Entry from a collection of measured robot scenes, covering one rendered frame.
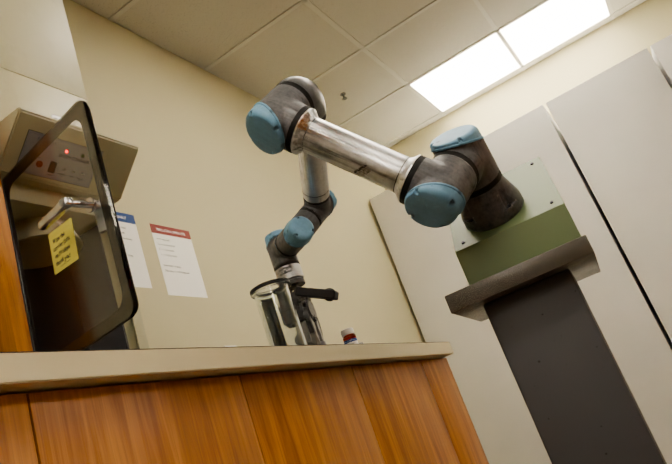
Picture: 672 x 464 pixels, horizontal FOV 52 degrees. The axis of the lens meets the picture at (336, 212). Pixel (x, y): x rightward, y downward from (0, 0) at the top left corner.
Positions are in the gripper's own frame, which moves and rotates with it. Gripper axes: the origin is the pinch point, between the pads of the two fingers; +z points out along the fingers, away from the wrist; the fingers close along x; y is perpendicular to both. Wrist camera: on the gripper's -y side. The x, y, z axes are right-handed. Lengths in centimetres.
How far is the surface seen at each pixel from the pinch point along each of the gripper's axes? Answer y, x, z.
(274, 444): 1, 56, 23
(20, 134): 26, 76, -48
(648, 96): -174, -191, -94
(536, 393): -47, 28, 31
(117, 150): 18, 53, -49
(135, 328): 27, 47, -11
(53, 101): 29, 55, -67
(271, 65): 4, -117, -165
